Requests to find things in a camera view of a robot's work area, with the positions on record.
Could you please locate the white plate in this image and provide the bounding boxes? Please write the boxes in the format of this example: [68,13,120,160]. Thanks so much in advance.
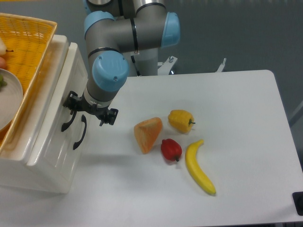
[0,69,23,131]

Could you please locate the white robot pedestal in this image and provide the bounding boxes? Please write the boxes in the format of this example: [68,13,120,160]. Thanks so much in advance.
[123,46,228,78]

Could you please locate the yellow bell pepper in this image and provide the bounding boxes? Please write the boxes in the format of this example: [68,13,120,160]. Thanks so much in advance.
[168,110,196,133]

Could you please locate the yellow banana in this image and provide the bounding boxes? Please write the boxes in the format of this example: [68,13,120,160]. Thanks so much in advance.
[185,140,216,195]

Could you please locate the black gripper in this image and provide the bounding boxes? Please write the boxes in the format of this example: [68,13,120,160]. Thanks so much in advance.
[63,91,118,126]

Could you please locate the white drawer cabinet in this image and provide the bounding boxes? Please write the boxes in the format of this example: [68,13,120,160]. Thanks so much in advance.
[0,35,90,193]

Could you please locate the orange bread wedge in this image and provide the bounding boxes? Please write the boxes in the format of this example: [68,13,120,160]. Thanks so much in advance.
[134,117,163,154]

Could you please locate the red bell pepper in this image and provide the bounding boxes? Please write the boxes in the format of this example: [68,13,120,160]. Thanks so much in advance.
[160,139,182,162]

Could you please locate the green grapes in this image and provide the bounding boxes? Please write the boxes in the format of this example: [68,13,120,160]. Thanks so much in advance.
[0,74,7,88]

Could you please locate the white pear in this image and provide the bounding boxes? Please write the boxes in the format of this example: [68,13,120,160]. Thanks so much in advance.
[0,37,14,56]

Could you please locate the white drawer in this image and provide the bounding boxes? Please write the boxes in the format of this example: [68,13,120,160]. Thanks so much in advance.
[56,110,89,187]
[27,43,88,171]

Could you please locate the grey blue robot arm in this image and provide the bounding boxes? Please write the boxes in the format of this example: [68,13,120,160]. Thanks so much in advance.
[63,0,180,125]

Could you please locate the black corner object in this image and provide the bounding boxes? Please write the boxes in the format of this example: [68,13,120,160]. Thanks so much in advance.
[292,192,303,216]

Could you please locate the yellow woven basket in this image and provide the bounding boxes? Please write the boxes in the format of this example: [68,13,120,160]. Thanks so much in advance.
[0,13,57,151]

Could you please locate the orange peach fruit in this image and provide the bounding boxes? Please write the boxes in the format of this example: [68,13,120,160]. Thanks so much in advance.
[0,57,7,69]

